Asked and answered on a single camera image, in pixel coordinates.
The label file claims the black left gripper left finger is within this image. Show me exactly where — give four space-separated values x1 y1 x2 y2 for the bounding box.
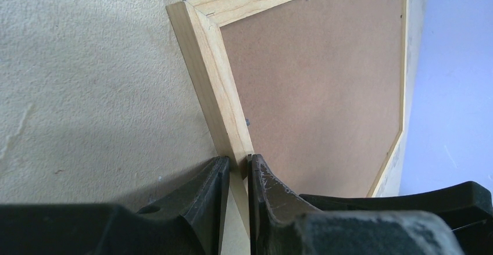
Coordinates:
1 157 230 254

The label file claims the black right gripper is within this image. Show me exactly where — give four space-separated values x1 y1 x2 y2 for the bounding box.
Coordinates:
301 181 492 254

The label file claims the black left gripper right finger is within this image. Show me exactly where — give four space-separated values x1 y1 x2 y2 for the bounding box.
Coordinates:
247 155 463 254

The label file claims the brown frame backing board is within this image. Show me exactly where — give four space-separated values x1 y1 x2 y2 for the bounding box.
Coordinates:
221 0 403 197

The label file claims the wooden picture frame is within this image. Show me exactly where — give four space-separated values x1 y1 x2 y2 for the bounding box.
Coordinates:
165 0 410 255

